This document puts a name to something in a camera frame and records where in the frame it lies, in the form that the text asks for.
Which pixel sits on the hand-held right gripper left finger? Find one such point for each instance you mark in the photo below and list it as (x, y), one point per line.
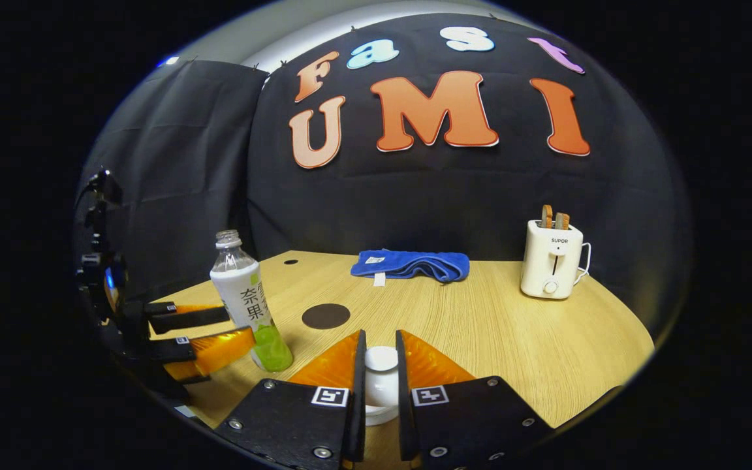
(297, 418)

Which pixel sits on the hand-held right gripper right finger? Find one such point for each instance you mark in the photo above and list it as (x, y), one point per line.
(467, 418)

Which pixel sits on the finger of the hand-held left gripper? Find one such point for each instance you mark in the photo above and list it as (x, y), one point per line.
(187, 320)
(173, 351)

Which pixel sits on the clear water bottle white label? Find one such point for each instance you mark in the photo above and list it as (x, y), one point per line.
(245, 287)

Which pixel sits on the dark round coaster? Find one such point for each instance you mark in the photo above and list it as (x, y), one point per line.
(326, 316)

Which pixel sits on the blue folded towel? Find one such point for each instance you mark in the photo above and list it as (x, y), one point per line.
(415, 264)

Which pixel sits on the white toaster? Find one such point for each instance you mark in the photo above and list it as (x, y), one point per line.
(549, 267)

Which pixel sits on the toasted bread slice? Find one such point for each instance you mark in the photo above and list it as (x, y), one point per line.
(547, 217)
(562, 221)

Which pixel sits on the black backdrop cloth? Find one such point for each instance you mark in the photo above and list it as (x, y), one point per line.
(415, 196)

